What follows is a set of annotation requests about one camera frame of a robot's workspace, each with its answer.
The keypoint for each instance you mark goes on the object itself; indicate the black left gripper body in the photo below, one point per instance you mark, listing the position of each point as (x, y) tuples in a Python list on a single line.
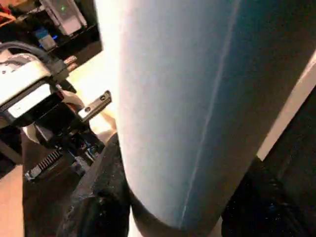
[(61, 128)]

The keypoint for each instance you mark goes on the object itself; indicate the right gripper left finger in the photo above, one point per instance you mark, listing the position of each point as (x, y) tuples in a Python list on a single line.
[(98, 197)]

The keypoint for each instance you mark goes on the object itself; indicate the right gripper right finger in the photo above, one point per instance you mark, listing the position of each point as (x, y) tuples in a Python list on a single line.
[(266, 209)]

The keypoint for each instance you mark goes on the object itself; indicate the white box appliance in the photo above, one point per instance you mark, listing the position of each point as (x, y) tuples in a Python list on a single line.
[(71, 22)]

